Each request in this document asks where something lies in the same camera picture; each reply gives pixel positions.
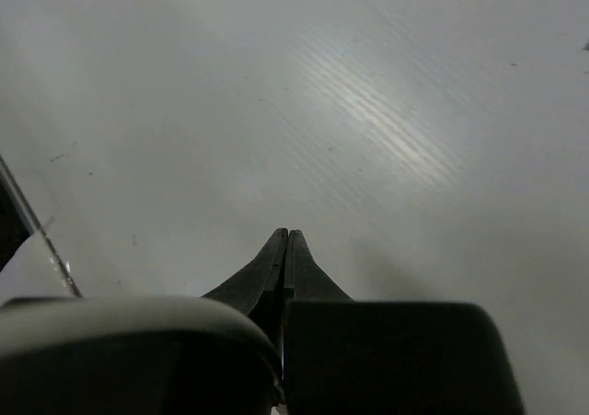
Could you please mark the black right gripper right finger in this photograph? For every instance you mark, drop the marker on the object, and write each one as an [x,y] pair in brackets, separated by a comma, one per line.
[342,356]

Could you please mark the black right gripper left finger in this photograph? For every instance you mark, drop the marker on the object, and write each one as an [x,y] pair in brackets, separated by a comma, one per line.
[214,354]

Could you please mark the white taped cover panel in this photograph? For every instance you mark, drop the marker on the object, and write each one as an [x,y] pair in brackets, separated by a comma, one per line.
[37,270]

